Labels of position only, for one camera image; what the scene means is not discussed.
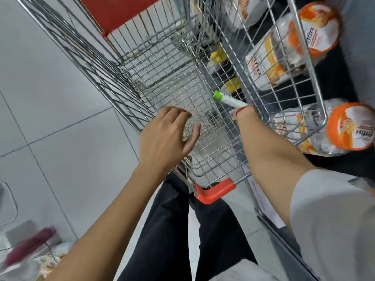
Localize person's left hand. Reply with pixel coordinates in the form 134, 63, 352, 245
138, 106, 202, 176

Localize white tube with green cap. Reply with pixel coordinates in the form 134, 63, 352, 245
212, 90, 249, 110

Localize person's right forearm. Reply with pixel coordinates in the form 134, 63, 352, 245
236, 108, 320, 229

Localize person's left forearm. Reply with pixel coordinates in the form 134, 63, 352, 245
46, 161, 176, 281

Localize red cart corner bumper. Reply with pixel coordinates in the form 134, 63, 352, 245
194, 178, 237, 205

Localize white shelf label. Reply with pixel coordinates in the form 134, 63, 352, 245
250, 178, 286, 229

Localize black trousers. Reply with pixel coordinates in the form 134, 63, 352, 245
117, 171, 259, 281

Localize wrapped pack of orange-lid cups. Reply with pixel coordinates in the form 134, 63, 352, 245
246, 1, 343, 92
271, 98, 375, 157
227, 0, 274, 30

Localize red cart seat flap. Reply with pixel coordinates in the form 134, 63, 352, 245
78, 0, 165, 37

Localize black store shelf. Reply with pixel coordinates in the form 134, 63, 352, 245
202, 0, 375, 182

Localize white shirt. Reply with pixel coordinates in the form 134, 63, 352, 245
209, 169, 375, 281

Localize dark red packet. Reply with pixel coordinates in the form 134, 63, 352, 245
4, 227, 56, 267

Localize red string bracelet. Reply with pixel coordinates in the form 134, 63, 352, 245
235, 105, 256, 118

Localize metal wire shopping cart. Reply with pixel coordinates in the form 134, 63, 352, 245
13, 0, 329, 205

